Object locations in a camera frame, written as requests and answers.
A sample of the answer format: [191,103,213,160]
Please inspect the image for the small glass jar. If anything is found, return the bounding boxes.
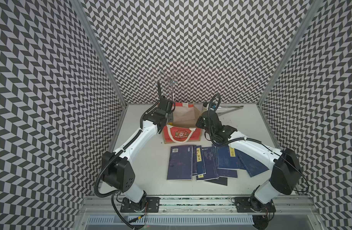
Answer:
[202,102,208,112]

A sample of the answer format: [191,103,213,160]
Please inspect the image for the metal tongs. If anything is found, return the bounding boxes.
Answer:
[216,105,244,116]

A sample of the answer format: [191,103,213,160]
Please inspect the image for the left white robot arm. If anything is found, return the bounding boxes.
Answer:
[94,96,176,211]

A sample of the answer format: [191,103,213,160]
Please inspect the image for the blue book map cover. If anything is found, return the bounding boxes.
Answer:
[196,147,219,181]

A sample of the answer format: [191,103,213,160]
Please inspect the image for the red burlap canvas bag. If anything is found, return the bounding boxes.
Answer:
[162,103,201,144]

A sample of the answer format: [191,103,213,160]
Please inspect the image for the dark blue bottom book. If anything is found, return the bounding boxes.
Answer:
[205,177,228,186]

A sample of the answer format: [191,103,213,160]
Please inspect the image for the blue book far right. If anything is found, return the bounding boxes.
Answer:
[237,150,269,177]

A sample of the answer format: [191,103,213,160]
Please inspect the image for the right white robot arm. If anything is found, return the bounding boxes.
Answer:
[196,110,303,212]

